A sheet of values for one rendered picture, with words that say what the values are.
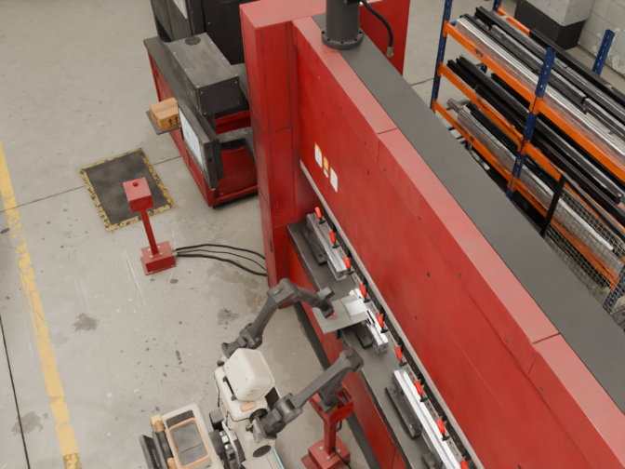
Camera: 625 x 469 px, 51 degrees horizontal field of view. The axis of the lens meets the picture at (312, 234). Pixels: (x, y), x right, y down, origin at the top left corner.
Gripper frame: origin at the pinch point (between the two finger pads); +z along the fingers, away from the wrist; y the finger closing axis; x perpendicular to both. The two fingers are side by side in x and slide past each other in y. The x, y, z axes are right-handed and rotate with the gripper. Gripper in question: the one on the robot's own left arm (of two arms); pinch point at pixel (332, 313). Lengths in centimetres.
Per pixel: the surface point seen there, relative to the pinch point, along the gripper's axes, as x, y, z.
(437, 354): -41, -74, -42
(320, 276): 0.4, 37.7, 17.5
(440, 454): -11, -90, 14
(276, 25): -67, 84, -107
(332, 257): -12.6, 41.6, 13.9
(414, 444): -1, -77, 20
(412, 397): -12, -59, 15
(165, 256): 107, 160, 43
